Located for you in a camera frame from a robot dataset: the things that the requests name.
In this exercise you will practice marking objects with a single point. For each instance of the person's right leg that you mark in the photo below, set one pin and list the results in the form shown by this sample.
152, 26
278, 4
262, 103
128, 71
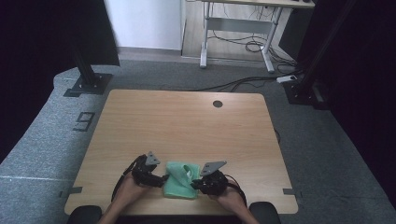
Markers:
267, 213

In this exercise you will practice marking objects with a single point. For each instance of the person's left hand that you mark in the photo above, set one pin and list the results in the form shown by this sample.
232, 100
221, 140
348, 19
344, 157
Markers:
130, 191

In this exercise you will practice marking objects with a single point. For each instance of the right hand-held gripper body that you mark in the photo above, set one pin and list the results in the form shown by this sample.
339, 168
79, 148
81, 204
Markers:
214, 183

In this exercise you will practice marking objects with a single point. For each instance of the green cloth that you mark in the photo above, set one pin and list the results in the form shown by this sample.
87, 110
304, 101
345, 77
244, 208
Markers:
177, 185

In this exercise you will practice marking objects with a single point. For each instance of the black computer tower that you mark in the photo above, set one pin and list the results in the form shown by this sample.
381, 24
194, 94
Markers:
292, 34

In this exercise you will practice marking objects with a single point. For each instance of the person's leg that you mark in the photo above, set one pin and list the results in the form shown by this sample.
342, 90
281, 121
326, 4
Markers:
84, 215
267, 213

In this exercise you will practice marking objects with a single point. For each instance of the black curtain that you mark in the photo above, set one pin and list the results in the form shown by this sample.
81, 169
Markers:
37, 46
367, 77

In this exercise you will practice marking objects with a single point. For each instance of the black round table grommet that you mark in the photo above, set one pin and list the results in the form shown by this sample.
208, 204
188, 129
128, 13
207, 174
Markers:
217, 104

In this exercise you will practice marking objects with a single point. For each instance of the white metal desk frame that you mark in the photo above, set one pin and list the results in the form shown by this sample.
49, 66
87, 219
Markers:
238, 25

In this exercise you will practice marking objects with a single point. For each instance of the grey tape strip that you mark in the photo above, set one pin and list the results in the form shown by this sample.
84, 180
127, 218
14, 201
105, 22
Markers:
73, 190
291, 191

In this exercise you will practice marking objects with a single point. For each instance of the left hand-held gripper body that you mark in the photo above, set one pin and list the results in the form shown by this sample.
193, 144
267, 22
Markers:
144, 174

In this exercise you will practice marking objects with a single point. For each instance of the white power strip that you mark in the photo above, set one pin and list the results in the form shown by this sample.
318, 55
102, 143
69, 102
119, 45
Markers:
286, 79

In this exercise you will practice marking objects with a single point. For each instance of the person's left leg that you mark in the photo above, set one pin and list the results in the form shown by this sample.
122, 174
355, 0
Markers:
84, 215

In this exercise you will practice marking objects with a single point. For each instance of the black metal stand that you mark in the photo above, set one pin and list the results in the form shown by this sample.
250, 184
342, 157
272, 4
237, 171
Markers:
88, 81
306, 84

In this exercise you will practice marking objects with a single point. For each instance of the person's right hand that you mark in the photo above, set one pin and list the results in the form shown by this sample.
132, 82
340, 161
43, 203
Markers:
232, 200

